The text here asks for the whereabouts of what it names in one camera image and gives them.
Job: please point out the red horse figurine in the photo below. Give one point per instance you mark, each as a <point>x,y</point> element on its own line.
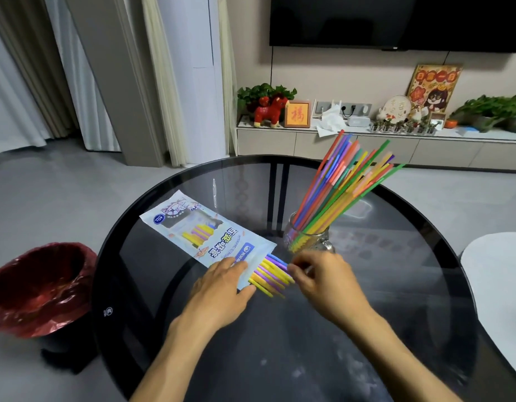
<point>271,110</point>

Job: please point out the person's left forearm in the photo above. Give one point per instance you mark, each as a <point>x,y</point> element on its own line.
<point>174,364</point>

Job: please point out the small blue flat item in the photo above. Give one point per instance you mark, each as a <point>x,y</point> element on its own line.
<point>468,131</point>

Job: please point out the person's right forearm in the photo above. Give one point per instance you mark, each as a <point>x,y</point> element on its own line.
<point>400,364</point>

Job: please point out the small orange pot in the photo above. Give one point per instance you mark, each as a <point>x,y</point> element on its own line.
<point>450,123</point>

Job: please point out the white sheer curtain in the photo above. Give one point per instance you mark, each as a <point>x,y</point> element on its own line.
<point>11,100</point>

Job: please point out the bundle of yellow purple straws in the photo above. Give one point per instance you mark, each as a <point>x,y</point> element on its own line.
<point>270,274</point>

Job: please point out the long beige low cabinet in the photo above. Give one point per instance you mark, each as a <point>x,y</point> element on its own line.
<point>429,152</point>

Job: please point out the white tissue pack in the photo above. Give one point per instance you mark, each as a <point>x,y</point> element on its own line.
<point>330,123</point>

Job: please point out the colourful cartoon poster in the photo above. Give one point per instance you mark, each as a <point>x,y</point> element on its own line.
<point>435,85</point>

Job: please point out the white curtain panel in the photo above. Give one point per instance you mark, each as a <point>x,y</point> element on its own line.
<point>82,79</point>

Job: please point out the white blue plastic straw packet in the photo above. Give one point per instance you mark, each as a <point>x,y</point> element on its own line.
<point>224,242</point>

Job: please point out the person's left thumb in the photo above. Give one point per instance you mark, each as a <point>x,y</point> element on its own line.
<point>243,296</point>

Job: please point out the black waste bin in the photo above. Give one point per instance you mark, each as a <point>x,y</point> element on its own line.
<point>71,351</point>

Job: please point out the person's right thumb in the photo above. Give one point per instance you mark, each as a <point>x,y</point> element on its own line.
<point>297,278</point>

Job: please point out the beige curtain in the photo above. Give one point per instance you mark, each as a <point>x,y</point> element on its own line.
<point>32,58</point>

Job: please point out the green leafy potted plant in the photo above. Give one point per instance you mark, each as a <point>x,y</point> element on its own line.
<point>258,92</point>

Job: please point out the white rounded chair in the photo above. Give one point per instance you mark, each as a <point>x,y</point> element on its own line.
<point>500,297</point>

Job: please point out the red bin bag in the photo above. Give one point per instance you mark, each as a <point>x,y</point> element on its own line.
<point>36,284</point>

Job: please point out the person's left hand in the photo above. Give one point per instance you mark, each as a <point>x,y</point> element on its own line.
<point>216,299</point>

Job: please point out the large green potted plant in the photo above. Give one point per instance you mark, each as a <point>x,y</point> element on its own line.
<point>492,110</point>

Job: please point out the white round cat ornament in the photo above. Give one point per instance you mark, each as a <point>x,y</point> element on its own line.
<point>395,108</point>

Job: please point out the bunch of long colourful straws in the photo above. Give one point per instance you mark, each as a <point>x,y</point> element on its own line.
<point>337,179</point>

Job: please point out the black wall television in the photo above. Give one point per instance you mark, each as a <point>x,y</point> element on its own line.
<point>387,18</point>

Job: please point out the narrow cream curtain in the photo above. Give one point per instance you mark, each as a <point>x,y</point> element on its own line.
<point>228,79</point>

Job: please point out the grey double wall socket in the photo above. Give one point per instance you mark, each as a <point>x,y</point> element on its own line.
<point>360,109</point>

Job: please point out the row of tiny potted plants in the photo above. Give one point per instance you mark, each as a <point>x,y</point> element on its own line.
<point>402,128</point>

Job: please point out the small red gold framed picture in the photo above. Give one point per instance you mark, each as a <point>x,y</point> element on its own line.
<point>297,114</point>

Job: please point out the clear glass mug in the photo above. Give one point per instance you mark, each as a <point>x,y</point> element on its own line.
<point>321,239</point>

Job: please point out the white standing air conditioner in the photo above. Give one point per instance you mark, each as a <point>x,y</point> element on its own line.
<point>195,79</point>

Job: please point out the small white box device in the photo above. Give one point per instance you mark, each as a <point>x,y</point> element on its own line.
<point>358,121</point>

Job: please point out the person's right hand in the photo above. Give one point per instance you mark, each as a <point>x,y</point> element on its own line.
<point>331,288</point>

